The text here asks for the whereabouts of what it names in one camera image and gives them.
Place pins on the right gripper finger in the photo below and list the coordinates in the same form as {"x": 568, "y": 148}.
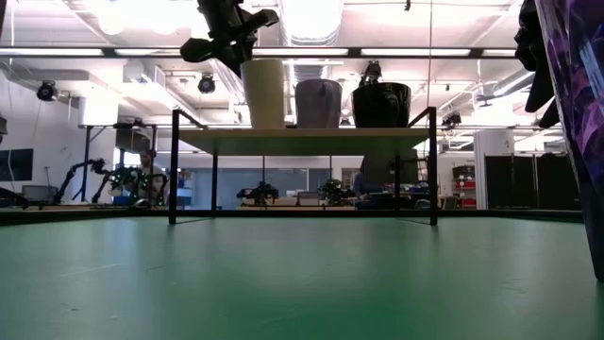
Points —
{"x": 551, "y": 117}
{"x": 540, "y": 90}

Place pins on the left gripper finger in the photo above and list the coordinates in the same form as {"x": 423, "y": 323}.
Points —
{"x": 233, "y": 61}

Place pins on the beige paper cup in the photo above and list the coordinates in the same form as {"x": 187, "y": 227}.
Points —
{"x": 264, "y": 94}

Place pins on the grey mug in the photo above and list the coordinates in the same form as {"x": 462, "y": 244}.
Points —
{"x": 318, "y": 105}

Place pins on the black mug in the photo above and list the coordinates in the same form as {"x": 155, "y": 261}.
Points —
{"x": 380, "y": 106}

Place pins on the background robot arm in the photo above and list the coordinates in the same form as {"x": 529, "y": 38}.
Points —
{"x": 127, "y": 181}
{"x": 75, "y": 177}

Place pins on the black cabinet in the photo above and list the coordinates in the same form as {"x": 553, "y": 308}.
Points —
{"x": 528, "y": 181}

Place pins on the black overhead bar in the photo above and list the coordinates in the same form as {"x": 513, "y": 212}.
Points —
{"x": 141, "y": 52}

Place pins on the small background robot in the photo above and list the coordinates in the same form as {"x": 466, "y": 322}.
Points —
{"x": 334, "y": 191}
{"x": 259, "y": 193}

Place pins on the person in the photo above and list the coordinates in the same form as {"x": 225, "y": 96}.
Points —
{"x": 363, "y": 184}
{"x": 150, "y": 170}

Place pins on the green table mat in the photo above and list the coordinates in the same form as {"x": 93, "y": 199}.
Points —
{"x": 283, "y": 283}

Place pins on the black ceiling camera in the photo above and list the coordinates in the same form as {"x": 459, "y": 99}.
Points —
{"x": 46, "y": 91}
{"x": 206, "y": 84}

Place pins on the wooden shelf with black frame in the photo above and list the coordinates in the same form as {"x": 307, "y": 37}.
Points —
{"x": 302, "y": 141}

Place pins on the black metal table frame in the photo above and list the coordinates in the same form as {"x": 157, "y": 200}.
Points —
{"x": 71, "y": 215}

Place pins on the black wall monitor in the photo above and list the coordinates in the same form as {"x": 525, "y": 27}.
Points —
{"x": 16, "y": 165}

